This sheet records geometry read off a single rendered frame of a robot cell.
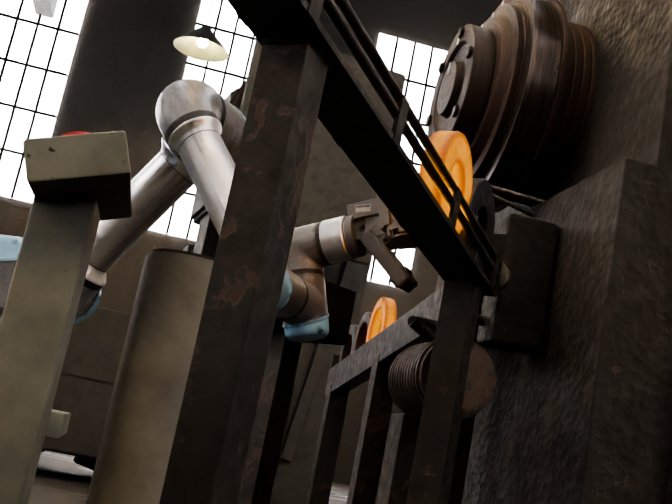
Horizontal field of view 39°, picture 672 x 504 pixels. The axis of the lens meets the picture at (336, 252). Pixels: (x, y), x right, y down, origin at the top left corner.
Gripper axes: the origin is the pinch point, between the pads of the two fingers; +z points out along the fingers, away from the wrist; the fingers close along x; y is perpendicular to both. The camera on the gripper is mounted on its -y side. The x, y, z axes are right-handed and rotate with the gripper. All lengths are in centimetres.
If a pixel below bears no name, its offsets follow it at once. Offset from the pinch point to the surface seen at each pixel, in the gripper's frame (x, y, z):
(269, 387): 65, -6, -68
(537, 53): 26.2, 40.3, 12.4
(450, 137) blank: -21.0, 5.1, 3.6
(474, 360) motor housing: 2.7, -21.4, -3.2
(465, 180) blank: -12.0, 2.1, 2.8
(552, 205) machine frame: 32.1, 11.4, 9.3
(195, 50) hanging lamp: 668, 518, -419
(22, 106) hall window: 699, 541, -684
